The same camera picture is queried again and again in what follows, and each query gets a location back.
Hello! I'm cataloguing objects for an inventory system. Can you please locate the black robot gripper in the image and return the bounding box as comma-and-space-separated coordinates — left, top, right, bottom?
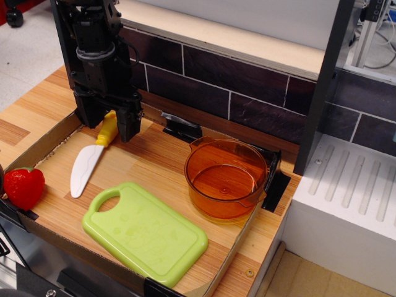
70, 58, 142, 143

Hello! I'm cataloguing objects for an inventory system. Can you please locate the yellow handled white toy knife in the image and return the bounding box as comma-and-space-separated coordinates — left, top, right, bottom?
70, 111, 118, 199

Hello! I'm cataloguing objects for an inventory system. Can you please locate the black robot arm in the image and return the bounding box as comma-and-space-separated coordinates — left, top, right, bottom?
51, 1, 143, 142

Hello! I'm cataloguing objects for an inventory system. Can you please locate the metal robot base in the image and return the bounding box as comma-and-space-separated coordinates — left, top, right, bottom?
1, 203, 140, 296

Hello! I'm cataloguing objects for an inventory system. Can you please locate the green plastic cutting board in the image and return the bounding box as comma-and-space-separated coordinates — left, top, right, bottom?
82, 182, 208, 288

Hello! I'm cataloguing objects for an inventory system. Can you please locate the cardboard fence with black tape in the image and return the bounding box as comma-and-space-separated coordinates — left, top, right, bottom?
0, 85, 291, 297

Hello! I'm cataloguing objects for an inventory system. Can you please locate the red toy strawberry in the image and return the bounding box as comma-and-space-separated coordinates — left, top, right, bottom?
4, 167, 45, 211

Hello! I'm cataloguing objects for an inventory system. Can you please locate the orange transparent plastic pot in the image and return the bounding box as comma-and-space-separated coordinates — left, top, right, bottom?
184, 136, 269, 219

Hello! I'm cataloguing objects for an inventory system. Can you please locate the black caster wheel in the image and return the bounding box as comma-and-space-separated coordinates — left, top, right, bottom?
6, 7, 24, 28

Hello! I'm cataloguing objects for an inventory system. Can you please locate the white ribbed sink drainer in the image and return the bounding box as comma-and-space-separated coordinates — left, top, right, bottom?
282, 135, 395, 295

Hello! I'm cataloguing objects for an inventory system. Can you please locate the dark shelf frame with ledge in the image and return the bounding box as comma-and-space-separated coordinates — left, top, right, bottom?
114, 1, 346, 175

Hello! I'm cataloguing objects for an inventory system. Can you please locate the aluminium frame with cables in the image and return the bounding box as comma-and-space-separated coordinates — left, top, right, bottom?
343, 1, 395, 85

